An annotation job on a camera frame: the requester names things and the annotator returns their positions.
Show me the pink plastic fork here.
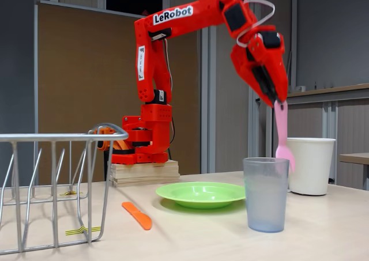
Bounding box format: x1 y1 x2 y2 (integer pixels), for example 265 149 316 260
273 100 296 174

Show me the translucent plastic tumbler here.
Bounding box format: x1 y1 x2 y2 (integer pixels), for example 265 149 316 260
242 157 290 233

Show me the green plastic plate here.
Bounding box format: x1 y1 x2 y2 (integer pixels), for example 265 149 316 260
155 181 246 210

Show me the orange plastic knife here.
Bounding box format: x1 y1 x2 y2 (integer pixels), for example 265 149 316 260
121 201 153 231

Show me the grey leaning bar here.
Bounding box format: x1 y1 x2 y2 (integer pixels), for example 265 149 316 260
286 51 293 86

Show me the grey cabinet wooden top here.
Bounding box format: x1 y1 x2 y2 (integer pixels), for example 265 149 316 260
264 83 369 190

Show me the white paper cup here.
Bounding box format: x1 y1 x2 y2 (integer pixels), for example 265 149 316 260
284 137 337 196

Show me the brown side table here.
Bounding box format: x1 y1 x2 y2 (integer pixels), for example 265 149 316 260
339 153 369 191

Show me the wooden base block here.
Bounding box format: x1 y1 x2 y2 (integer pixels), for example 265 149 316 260
110 159 180 188

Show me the orange plastic clamp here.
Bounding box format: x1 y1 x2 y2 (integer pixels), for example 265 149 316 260
93 127 136 152

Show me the brown partition board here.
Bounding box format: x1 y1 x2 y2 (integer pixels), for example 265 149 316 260
33 0 201 184

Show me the white servo wire loop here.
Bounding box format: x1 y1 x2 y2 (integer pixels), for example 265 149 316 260
236 0 276 48

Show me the metal wire dish rack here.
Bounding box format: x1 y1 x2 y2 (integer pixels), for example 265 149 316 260
0 123 130 255

